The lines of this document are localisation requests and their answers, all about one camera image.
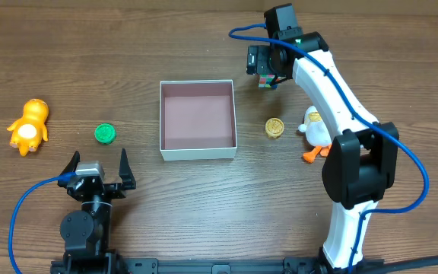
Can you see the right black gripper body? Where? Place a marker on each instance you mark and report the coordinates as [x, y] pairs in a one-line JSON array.
[[266, 74]]

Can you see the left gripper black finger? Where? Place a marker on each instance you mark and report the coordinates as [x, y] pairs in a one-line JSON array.
[[125, 172], [69, 170]]

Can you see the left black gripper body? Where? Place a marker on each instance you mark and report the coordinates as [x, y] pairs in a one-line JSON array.
[[109, 186]]

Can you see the multicoloured puzzle cube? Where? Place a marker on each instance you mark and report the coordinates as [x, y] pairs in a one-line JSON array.
[[265, 81]]

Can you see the white plush duck toy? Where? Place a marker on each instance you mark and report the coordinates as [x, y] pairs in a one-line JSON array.
[[316, 133]]

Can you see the white box pink interior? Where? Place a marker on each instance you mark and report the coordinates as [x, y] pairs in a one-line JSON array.
[[197, 120]]

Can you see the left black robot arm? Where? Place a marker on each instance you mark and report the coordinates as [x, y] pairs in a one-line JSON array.
[[86, 232]]

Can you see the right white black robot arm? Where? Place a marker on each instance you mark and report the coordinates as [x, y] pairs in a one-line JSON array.
[[361, 153]]

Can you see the green round wheel toy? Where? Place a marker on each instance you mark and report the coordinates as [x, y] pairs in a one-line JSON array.
[[105, 133]]

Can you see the orange dinosaur figure toy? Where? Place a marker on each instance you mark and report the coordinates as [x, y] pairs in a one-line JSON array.
[[30, 130]]

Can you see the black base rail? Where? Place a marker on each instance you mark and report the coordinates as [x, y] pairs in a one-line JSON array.
[[154, 266]]

